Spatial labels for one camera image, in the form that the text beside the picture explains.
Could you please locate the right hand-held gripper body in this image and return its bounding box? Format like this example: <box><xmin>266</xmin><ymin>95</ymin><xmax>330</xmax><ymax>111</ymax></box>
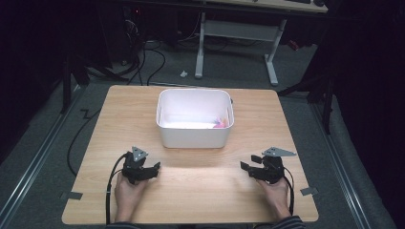
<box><xmin>254</xmin><ymin>146</ymin><xmax>297</xmax><ymax>185</ymax></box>

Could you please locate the black floor cables bundle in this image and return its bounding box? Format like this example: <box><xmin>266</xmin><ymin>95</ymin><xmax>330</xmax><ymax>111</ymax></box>
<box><xmin>85</xmin><ymin>18</ymin><xmax>167</xmax><ymax>87</ymax></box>

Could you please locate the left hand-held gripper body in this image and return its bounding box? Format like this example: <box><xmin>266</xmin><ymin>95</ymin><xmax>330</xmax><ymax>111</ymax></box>
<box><xmin>121</xmin><ymin>146</ymin><xmax>154</xmax><ymax>185</ymax></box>

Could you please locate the pink ball rope toy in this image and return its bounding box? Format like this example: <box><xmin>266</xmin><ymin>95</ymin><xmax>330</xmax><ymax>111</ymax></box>
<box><xmin>212</xmin><ymin>116</ymin><xmax>229</xmax><ymax>130</ymax></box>

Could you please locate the black computer tower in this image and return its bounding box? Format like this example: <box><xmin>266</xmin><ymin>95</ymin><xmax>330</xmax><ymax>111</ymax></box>
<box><xmin>98</xmin><ymin>4</ymin><xmax>144</xmax><ymax>66</ymax></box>

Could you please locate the black metal stand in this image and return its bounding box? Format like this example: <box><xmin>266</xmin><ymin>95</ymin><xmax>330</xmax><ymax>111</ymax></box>
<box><xmin>276</xmin><ymin>60</ymin><xmax>335</xmax><ymax>135</ymax></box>
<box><xmin>59</xmin><ymin>53</ymin><xmax>92</xmax><ymax>115</ymax></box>

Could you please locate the black floor cable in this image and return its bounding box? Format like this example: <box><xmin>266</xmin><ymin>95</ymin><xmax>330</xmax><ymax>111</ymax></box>
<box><xmin>66</xmin><ymin>108</ymin><xmax>103</xmax><ymax>177</ymax></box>

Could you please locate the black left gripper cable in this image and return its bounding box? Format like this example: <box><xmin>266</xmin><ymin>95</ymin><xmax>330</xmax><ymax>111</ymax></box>
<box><xmin>105</xmin><ymin>152</ymin><xmax>132</xmax><ymax>225</ymax></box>

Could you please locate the person's right hand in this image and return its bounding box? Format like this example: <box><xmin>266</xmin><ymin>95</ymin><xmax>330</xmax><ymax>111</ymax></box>
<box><xmin>256</xmin><ymin>176</ymin><xmax>292</xmax><ymax>221</ymax></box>

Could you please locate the metal floor rail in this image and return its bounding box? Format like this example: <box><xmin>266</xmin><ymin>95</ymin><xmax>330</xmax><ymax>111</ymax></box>
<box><xmin>0</xmin><ymin>85</ymin><xmax>84</xmax><ymax>221</ymax></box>
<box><xmin>309</xmin><ymin>103</ymin><xmax>372</xmax><ymax>229</ymax></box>

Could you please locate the grey tape piece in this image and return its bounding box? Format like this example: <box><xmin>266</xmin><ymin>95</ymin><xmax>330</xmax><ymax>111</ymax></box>
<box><xmin>58</xmin><ymin>191</ymin><xmax>84</xmax><ymax>201</ymax></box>
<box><xmin>300</xmin><ymin>186</ymin><xmax>319</xmax><ymax>197</ymax></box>

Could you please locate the white-legged wooden desk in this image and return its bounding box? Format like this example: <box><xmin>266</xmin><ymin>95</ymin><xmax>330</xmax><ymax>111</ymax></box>
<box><xmin>194</xmin><ymin>0</ymin><xmax>329</xmax><ymax>87</ymax></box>

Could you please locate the white plastic bin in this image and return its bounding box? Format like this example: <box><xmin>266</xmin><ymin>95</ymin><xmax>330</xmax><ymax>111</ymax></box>
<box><xmin>155</xmin><ymin>88</ymin><xmax>236</xmax><ymax>149</ymax></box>

